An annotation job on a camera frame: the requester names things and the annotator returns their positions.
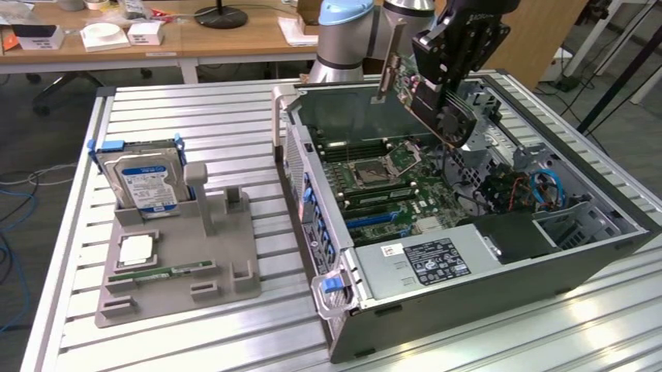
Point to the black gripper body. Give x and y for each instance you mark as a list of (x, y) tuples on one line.
[(480, 7)]

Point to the graphics card with metal bracket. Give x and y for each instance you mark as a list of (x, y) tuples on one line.
[(455, 120)]

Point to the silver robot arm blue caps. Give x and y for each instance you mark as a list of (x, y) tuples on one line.
[(345, 42)]

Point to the wooden cabinet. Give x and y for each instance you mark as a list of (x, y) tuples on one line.
[(543, 46)]

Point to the black floor pedal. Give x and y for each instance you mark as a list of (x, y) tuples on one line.
[(568, 83)]

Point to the open metal socket cover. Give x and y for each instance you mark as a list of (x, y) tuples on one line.
[(403, 155)]

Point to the white paper stack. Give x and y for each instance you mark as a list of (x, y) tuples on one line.
[(299, 36)]

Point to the brown cardboard box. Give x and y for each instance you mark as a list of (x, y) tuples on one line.
[(308, 11)]

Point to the perforated metal drive cage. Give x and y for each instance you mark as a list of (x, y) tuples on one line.
[(467, 166)]

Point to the black stand pole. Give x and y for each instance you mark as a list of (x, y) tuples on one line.
[(620, 81)]

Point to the CPU socket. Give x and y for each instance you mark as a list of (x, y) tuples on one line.
[(369, 172)]

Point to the green motherboard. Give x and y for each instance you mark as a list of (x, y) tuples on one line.
[(428, 197)]

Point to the RAM stick with white label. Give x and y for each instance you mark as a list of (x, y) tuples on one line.
[(381, 200)]

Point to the black round lamp base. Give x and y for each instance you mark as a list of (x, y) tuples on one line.
[(219, 19)]

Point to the silver chipset heat sink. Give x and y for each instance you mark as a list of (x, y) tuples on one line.
[(429, 224)]

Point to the blue expansion slot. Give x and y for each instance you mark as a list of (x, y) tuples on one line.
[(369, 221)]

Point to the metal disk bay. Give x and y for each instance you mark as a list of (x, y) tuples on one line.
[(584, 228)]

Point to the small white labelled box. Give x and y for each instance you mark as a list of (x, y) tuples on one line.
[(144, 35)]

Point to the grey power supply unit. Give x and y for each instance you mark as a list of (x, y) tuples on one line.
[(381, 279)]

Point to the clear plastic bag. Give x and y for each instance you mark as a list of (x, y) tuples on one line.
[(134, 9)]

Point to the blue case release latch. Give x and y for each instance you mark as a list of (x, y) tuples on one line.
[(332, 287)]

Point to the white box with round dish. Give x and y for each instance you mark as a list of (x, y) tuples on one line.
[(105, 38)]

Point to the open dark grey PC case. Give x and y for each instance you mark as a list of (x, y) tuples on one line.
[(464, 310)]

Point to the hard disk in blue caddy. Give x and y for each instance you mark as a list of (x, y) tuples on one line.
[(141, 186)]

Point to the grey plastic parts rack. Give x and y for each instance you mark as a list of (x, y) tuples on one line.
[(174, 248)]

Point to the grey cup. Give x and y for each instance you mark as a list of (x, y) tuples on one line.
[(69, 4)]

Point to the black office chair base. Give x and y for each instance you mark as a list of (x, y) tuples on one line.
[(61, 87)]

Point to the silver CPU chip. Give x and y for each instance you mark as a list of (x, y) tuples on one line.
[(134, 251)]

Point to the white box with black lid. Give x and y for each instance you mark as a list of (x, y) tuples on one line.
[(38, 40)]

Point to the green RAM stick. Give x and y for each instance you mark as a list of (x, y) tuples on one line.
[(154, 274)]

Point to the orange box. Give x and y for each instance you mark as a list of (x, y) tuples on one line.
[(6, 42)]

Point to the white wall box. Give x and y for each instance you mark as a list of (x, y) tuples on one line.
[(555, 69)]

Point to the wooden desk white frame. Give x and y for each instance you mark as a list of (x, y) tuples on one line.
[(66, 58)]

